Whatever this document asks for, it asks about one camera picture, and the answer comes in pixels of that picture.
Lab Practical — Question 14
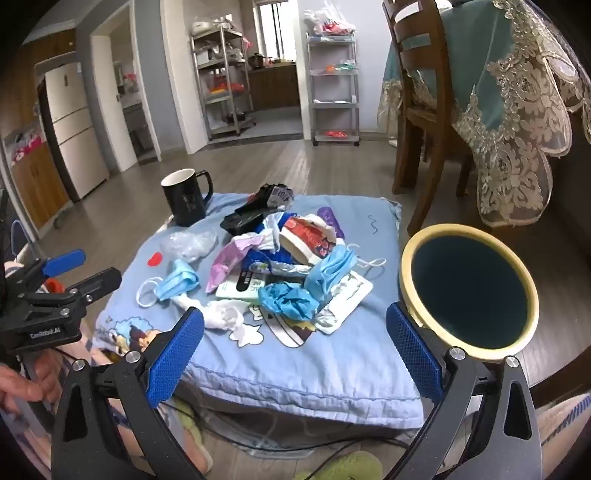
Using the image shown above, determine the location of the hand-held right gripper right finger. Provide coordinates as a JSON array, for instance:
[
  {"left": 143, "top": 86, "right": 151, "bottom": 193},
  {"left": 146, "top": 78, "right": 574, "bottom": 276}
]
[{"left": 385, "top": 302, "right": 543, "bottom": 480}]

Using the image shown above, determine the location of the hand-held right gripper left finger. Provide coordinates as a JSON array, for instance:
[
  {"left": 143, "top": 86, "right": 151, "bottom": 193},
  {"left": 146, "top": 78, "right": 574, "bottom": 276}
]
[{"left": 51, "top": 307, "right": 206, "bottom": 480}]

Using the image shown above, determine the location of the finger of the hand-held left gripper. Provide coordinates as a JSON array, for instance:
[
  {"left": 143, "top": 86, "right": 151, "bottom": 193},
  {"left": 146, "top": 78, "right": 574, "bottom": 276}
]
[
  {"left": 28, "top": 267, "right": 123, "bottom": 315},
  {"left": 4, "top": 249, "right": 87, "bottom": 289}
]

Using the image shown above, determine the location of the white tissue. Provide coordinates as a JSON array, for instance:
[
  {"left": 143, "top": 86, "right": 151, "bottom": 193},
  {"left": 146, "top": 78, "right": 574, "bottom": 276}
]
[{"left": 173, "top": 295, "right": 243, "bottom": 330}]

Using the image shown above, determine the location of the blue face mask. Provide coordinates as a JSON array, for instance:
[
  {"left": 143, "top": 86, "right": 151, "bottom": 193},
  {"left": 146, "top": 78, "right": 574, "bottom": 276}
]
[
  {"left": 137, "top": 259, "right": 200, "bottom": 308},
  {"left": 302, "top": 244, "right": 386, "bottom": 308}
]

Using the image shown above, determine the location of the blue bin with yellow rim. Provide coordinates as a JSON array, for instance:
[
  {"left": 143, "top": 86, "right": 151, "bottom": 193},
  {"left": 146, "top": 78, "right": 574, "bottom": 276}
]
[{"left": 400, "top": 224, "right": 540, "bottom": 361}]

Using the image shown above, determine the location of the white plastic packaging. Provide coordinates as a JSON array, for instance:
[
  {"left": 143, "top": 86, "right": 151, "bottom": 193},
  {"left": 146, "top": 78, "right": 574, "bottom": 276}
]
[{"left": 314, "top": 270, "right": 374, "bottom": 335}]

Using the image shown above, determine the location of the clear plastic bag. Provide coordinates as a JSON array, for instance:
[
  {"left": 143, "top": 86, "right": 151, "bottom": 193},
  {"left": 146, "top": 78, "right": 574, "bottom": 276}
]
[{"left": 161, "top": 230, "right": 218, "bottom": 264}]

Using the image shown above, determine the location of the pink plastic wrapper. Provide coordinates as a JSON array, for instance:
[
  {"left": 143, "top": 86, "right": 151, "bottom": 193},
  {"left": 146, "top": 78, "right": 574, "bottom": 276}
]
[{"left": 205, "top": 233, "right": 282, "bottom": 294}]

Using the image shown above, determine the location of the blue glove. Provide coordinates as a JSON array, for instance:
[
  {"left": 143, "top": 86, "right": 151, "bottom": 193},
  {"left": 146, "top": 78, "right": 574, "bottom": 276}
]
[{"left": 259, "top": 282, "right": 319, "bottom": 321}]

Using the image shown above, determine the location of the blue and silver foil packet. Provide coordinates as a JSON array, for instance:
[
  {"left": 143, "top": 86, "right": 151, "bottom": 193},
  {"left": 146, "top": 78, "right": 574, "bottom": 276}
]
[{"left": 242, "top": 211, "right": 319, "bottom": 278}]

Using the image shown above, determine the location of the black plastic wrapper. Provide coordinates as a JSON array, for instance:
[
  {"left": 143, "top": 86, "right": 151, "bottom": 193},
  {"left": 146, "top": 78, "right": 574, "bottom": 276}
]
[{"left": 220, "top": 184, "right": 295, "bottom": 234}]

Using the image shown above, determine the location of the red floral paper bag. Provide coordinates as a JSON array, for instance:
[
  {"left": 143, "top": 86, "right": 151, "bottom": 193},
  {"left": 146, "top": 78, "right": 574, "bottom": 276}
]
[{"left": 279, "top": 215, "right": 345, "bottom": 266}]

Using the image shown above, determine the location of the person's left hand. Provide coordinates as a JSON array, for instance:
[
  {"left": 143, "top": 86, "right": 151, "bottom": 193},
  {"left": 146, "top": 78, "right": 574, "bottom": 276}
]
[{"left": 0, "top": 351, "right": 64, "bottom": 412}]

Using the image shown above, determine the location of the blue printed cushion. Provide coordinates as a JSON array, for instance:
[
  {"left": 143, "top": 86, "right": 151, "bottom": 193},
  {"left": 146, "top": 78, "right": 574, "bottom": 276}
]
[{"left": 90, "top": 191, "right": 426, "bottom": 416}]

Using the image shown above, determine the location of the black mug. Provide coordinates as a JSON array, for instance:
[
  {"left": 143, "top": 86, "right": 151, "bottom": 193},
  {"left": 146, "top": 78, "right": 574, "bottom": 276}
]
[{"left": 161, "top": 168, "right": 214, "bottom": 227}]

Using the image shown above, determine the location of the white refrigerator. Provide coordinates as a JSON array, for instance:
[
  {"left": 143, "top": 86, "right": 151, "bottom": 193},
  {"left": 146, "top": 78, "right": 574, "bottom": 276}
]
[{"left": 44, "top": 62, "right": 112, "bottom": 201}]

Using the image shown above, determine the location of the green slipper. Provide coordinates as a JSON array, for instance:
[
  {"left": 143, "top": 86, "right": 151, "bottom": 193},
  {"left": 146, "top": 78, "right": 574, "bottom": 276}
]
[{"left": 295, "top": 450, "right": 384, "bottom": 480}]

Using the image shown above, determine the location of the dark wooden dining chair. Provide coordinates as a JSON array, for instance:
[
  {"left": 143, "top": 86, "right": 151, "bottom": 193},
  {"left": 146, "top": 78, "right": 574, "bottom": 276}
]
[{"left": 382, "top": 0, "right": 478, "bottom": 241}]

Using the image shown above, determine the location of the metal shelf rack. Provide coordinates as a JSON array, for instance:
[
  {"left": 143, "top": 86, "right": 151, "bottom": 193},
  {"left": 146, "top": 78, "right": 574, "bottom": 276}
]
[{"left": 191, "top": 28, "right": 257, "bottom": 141}]

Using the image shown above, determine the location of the table with lace cloth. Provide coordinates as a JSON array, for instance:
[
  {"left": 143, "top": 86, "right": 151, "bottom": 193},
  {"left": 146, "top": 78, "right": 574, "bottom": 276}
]
[{"left": 376, "top": 0, "right": 580, "bottom": 229}]

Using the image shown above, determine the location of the wooden kitchen cabinet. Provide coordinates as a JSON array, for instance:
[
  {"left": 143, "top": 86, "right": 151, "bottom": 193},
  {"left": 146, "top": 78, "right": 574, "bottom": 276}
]
[{"left": 249, "top": 62, "right": 298, "bottom": 112}]

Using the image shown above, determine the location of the grey trolley rack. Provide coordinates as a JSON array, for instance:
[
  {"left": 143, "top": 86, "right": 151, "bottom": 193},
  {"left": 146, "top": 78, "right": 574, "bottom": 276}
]
[{"left": 305, "top": 33, "right": 361, "bottom": 147}]

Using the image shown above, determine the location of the white plastic bag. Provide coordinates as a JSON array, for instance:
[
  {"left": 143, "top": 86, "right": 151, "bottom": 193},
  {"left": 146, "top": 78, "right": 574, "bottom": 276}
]
[{"left": 304, "top": 0, "right": 357, "bottom": 38}]

